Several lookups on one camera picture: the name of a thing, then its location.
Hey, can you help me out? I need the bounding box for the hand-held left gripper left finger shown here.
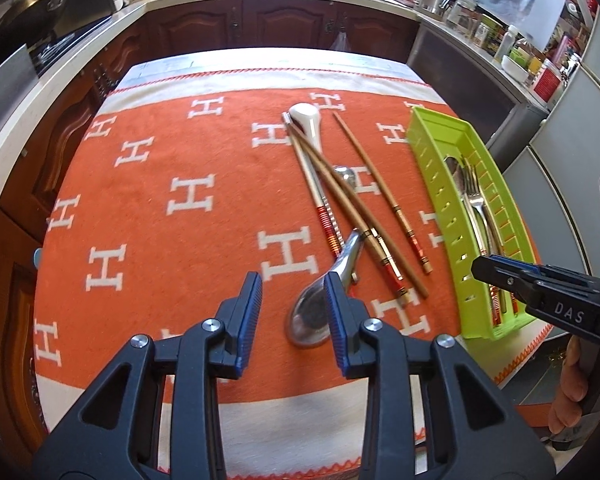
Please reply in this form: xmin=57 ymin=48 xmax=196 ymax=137
xmin=30 ymin=271 xmax=264 ymax=480

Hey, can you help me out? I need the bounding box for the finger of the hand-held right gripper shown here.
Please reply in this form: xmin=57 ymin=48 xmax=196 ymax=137
xmin=500 ymin=258 xmax=600 ymax=307
xmin=471 ymin=255 xmax=547 ymax=312

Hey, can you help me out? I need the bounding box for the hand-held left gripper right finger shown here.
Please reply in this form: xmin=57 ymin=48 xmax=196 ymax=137
xmin=322 ymin=270 xmax=556 ymax=480

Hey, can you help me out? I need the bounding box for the wide steel soup spoon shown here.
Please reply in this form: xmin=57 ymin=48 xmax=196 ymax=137
xmin=283 ymin=228 xmax=367 ymax=350

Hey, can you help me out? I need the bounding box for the steel fork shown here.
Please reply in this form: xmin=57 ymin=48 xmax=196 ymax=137
xmin=461 ymin=156 xmax=501 ymax=281
xmin=467 ymin=165 xmax=506 ymax=286

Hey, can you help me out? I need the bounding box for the wooden chopstick banded end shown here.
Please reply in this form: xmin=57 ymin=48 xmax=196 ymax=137
xmin=290 ymin=125 xmax=412 ymax=308
xmin=332 ymin=111 xmax=433 ymax=276

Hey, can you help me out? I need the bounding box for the plain wooden chopstick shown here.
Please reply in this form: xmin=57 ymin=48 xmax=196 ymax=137
xmin=286 ymin=121 xmax=430 ymax=300

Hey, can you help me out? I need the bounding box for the green plastic tray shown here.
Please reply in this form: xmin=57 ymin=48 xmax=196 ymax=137
xmin=405 ymin=106 xmax=543 ymax=341

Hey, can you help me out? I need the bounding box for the steel spoon patterned handle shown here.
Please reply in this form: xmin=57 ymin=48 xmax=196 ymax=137
xmin=327 ymin=164 xmax=359 ymax=255

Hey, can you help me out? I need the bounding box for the white ceramic spoon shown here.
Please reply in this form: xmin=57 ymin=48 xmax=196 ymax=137
xmin=287 ymin=102 xmax=327 ymax=157

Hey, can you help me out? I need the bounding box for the person's right hand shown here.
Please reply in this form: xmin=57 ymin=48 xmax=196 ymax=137
xmin=549 ymin=337 xmax=597 ymax=436

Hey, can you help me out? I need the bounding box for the orange patterned blanket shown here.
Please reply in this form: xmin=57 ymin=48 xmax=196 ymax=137
xmin=30 ymin=72 xmax=556 ymax=466

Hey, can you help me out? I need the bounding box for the grey refrigerator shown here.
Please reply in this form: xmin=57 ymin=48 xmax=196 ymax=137
xmin=500 ymin=5 xmax=600 ymax=311

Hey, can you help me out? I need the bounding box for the red label container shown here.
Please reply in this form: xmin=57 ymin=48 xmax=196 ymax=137
xmin=532 ymin=57 xmax=566 ymax=103

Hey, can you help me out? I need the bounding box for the silver cabinet frosted door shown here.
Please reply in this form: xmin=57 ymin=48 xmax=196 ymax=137
xmin=407 ymin=22 xmax=551 ymax=151

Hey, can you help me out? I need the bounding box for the white bowl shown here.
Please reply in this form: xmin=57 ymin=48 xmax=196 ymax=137
xmin=501 ymin=52 xmax=531 ymax=81

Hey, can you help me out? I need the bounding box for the white plastic bottle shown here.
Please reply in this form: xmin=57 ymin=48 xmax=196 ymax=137
xmin=495 ymin=25 xmax=518 ymax=63

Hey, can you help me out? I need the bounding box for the green box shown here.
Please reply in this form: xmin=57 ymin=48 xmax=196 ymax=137
xmin=472 ymin=14 xmax=501 ymax=53

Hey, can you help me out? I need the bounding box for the glass pitcher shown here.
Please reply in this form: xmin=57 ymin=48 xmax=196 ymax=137
xmin=440 ymin=0 xmax=481 ymax=31

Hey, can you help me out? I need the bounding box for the gas stove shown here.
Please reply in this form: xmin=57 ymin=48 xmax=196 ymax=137
xmin=32 ymin=30 xmax=113 ymax=73

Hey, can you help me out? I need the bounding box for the white kitchen countertop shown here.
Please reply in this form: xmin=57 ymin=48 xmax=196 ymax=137
xmin=0 ymin=0 xmax=551 ymax=196

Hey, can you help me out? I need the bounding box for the steel splash panel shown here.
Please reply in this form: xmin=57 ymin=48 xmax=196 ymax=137
xmin=0 ymin=42 xmax=41 ymax=146

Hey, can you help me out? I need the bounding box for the black wok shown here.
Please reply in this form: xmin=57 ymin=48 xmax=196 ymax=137
xmin=0 ymin=0 xmax=68 ymax=36

